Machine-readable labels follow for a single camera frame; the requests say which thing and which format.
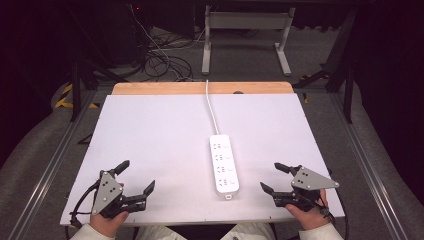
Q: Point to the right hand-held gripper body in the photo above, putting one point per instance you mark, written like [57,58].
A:
[310,182]

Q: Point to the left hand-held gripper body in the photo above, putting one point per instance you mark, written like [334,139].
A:
[106,191]

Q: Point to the white power strip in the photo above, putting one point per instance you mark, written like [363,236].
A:
[224,165]

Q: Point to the person's left hand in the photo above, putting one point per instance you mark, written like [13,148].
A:
[106,226]

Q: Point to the person's right hand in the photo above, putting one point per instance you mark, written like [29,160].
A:
[308,217]

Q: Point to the person's left leg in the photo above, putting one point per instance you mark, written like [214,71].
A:
[160,234]

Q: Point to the person's leg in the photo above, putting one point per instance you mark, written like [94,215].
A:
[250,232]
[160,234]

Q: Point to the white board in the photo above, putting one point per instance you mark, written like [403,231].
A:
[160,140]

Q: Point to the person's right leg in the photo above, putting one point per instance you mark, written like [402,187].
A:
[250,232]

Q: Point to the yellow black hazard tape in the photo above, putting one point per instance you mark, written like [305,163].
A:
[65,98]

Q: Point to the black metal stand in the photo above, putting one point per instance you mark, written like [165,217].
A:
[346,80]
[76,90]

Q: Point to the wooden table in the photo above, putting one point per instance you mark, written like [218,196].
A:
[166,88]

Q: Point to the aluminium floor rail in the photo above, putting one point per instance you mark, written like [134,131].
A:
[50,173]
[370,173]

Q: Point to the white metal desk frame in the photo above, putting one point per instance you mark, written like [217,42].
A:
[246,20]

